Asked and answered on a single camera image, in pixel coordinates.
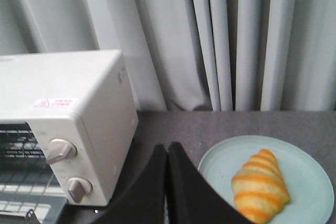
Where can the beige oven knob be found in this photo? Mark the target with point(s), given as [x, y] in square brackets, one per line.
[77, 188]
[60, 149]

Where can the lower beige oven knob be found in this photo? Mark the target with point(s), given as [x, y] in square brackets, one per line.
[77, 188]

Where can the white toaster oven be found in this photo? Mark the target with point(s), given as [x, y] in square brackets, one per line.
[84, 97]

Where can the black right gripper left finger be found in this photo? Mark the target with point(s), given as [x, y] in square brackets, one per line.
[143, 202]

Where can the metal oven wire rack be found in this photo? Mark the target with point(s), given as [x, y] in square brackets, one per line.
[29, 188]

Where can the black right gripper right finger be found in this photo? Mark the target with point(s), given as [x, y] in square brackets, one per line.
[190, 198]

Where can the upper beige oven knob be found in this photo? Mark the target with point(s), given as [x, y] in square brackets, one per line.
[60, 149]

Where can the striped croissant bread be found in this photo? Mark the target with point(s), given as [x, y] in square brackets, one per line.
[260, 191]

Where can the light green plate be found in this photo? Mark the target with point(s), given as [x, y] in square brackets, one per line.
[310, 188]

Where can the grey curtain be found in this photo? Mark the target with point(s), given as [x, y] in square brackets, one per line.
[220, 55]

